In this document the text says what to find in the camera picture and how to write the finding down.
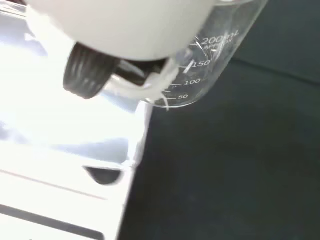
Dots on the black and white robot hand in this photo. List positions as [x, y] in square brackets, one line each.
[120, 27]

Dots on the white electronic balance steel pan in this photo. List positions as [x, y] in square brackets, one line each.
[57, 150]

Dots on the black bench cloth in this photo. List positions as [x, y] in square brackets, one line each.
[225, 162]

